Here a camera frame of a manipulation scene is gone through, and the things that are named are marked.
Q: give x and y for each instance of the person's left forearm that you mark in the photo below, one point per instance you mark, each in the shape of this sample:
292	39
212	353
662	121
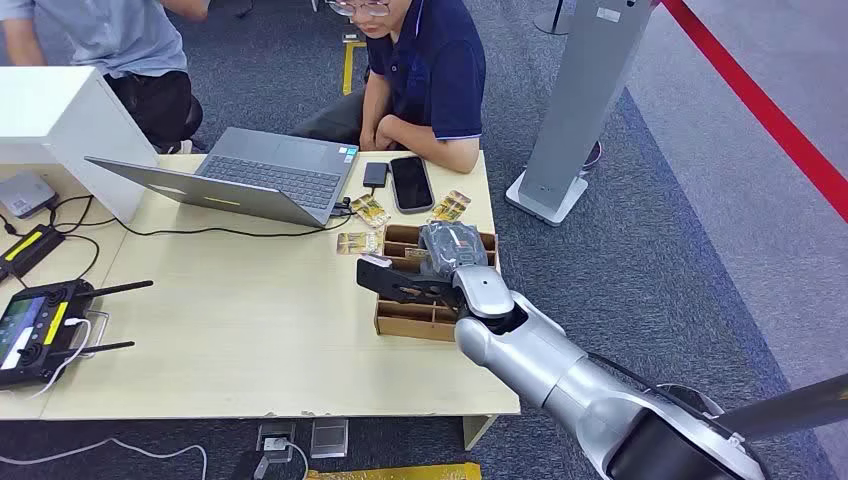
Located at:
437	146

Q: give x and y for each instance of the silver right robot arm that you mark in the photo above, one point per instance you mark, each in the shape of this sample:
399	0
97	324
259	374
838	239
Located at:
530	358

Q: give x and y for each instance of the seated person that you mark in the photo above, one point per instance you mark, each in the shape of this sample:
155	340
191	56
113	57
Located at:
437	66

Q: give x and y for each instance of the yellow floor strip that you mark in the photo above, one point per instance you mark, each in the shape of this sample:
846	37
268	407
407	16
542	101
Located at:
397	472

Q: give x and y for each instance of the gold patterned card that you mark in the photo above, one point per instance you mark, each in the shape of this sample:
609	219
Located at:
370	210
358	243
450	206

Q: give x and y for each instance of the grey open laptop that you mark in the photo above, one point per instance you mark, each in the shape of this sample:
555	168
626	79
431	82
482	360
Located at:
278	175

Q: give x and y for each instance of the cardboard divider box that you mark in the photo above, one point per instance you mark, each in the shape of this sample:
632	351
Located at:
411	322

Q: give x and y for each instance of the round stanchion base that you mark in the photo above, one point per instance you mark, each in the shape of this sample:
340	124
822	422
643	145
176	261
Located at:
553	23

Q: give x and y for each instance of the black remote controller with antennas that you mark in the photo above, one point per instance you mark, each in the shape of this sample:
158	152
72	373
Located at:
40	331

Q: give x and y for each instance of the person's right hand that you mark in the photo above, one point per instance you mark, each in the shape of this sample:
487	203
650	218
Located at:
366	139

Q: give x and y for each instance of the standing person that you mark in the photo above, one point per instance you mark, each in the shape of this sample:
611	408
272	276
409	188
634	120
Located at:
112	33

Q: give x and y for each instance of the black smartphone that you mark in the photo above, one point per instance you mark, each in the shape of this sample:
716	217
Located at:
411	184

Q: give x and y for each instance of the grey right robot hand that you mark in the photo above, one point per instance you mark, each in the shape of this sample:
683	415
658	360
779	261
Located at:
452	246

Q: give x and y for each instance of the grey kiosk stand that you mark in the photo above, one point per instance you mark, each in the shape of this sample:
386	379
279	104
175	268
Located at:
583	99

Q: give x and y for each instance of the small grey device box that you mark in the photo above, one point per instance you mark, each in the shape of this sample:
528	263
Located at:
24	193

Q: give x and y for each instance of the floor power socket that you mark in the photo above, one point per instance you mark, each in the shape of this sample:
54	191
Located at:
275	438

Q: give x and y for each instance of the white cabinet box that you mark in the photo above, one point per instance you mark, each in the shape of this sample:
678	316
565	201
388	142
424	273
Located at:
53	112

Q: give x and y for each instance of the dark grey pole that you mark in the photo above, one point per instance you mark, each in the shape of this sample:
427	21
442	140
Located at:
788	404

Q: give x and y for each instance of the person's left hand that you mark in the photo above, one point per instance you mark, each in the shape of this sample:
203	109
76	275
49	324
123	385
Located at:
385	134

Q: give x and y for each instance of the black device with yellow stripe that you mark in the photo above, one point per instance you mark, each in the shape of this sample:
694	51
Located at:
28	249

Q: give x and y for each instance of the small black power bank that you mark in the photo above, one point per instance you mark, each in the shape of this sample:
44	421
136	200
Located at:
375	175

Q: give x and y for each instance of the metal floor plate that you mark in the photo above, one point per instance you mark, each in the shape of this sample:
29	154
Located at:
329	438

